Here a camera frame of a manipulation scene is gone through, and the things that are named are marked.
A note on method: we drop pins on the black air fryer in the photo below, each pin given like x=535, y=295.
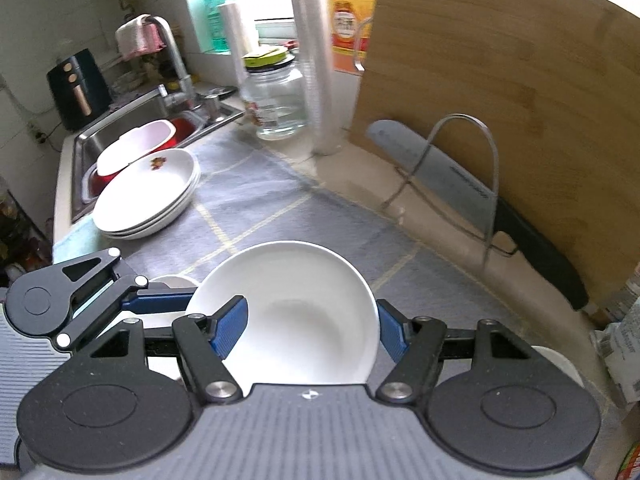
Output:
x=77, y=90

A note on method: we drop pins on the white fruit print plate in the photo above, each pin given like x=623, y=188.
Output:
x=165, y=225
x=145, y=190
x=187, y=200

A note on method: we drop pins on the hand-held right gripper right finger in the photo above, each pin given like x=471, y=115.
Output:
x=392, y=331

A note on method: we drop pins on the steel sink soap dispenser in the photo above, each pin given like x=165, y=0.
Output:
x=214, y=105

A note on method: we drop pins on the white pink floral bowl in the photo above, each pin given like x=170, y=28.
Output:
x=557, y=362
x=305, y=310

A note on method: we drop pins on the steel kitchen faucet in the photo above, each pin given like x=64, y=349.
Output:
x=175, y=60

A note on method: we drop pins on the orange cooking wine jug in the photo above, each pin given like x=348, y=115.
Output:
x=350, y=20

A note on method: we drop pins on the pink dish cloth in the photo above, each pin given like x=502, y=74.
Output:
x=140, y=37

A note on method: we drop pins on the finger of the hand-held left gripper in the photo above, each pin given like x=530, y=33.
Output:
x=160, y=302

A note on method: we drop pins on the red jar lids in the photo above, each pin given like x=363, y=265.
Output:
x=289, y=44

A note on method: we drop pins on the green dish soap bottle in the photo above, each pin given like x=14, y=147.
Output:
x=217, y=15

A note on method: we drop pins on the bamboo cutting board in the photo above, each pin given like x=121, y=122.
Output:
x=500, y=75

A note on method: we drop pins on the white plastic bag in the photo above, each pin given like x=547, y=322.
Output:
x=620, y=355

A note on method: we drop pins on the tall plastic wrap roll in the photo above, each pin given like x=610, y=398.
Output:
x=315, y=60

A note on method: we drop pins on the stainless steel sink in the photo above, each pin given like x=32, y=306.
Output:
x=125, y=120

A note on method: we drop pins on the red wash basin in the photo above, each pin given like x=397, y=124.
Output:
x=187, y=127

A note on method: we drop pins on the glass jar green lid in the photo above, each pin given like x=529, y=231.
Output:
x=275, y=105

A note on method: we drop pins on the short plastic bag roll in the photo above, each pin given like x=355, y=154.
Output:
x=235, y=45

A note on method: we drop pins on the grey blue checked dish towel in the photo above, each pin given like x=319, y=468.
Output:
x=260, y=195

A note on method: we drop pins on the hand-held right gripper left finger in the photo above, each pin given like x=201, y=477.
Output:
x=231, y=325

